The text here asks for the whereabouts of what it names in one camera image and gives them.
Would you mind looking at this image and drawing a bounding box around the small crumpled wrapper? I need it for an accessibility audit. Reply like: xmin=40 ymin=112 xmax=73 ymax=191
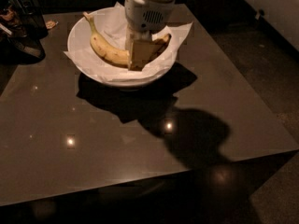
xmin=46 ymin=21 xmax=58 ymax=30

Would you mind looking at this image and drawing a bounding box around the yellow spotted banana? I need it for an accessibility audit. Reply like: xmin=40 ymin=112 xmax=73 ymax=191
xmin=83 ymin=12 xmax=171 ymax=70

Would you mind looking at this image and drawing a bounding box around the white bowl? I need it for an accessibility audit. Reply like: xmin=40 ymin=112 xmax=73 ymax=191
xmin=67 ymin=6 xmax=179 ymax=89

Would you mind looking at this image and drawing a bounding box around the dark shoe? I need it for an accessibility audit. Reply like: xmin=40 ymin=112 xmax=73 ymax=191
xmin=0 ymin=25 xmax=46 ymax=64

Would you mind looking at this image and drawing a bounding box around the dark mesh basket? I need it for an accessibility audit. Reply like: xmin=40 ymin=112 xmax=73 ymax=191
xmin=21 ymin=7 xmax=48 ymax=39

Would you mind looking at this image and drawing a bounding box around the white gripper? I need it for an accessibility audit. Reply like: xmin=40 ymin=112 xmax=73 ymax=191
xmin=124 ymin=0 xmax=175 ymax=70

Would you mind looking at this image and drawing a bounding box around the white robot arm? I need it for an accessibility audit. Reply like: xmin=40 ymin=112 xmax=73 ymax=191
xmin=124 ymin=0 xmax=175 ymax=71

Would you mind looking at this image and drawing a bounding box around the white paper liner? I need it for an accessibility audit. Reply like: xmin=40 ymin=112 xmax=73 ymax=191
xmin=63 ymin=1 xmax=194 ymax=83

